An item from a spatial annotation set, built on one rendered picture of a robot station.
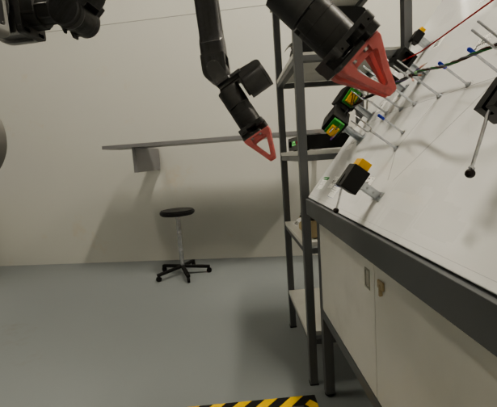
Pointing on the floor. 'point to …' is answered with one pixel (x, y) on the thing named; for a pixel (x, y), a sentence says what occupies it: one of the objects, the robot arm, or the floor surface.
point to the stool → (179, 244)
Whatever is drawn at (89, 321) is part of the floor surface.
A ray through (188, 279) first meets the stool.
